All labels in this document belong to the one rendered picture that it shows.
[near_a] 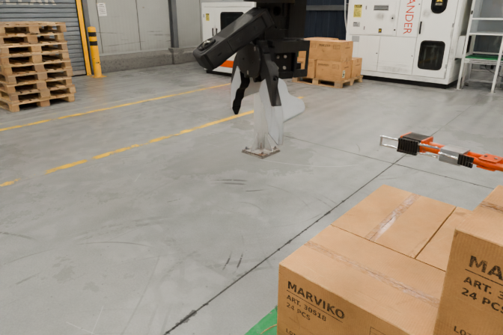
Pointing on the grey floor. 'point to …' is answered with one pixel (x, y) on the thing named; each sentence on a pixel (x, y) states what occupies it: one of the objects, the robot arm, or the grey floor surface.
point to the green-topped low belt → (479, 66)
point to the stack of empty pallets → (34, 64)
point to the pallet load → (330, 63)
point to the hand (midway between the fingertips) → (251, 129)
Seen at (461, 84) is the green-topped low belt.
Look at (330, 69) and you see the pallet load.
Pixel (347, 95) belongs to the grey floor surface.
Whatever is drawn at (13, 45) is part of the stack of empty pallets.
